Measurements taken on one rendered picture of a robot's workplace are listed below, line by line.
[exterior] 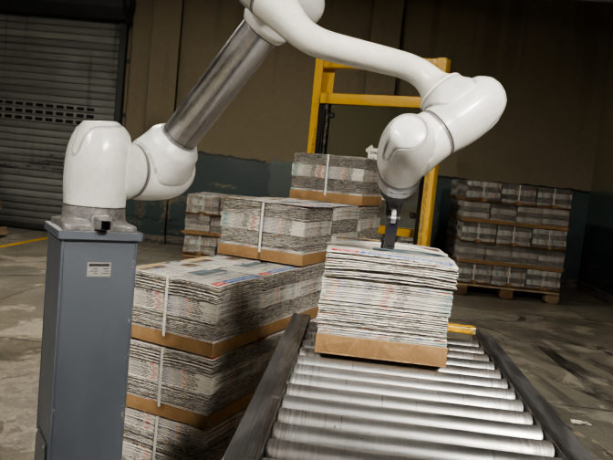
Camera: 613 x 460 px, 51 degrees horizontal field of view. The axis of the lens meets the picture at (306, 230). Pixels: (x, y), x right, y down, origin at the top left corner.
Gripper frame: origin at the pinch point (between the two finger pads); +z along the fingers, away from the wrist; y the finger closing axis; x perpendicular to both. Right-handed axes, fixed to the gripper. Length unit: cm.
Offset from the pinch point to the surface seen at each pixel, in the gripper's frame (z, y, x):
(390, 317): -6.6, 25.8, 1.7
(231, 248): 98, -23, -56
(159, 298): 54, 12, -67
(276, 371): -15.1, 41.5, -20.4
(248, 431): -42, 55, -21
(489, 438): -34, 51, 17
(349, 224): 124, -50, -10
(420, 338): -4.9, 29.2, 8.4
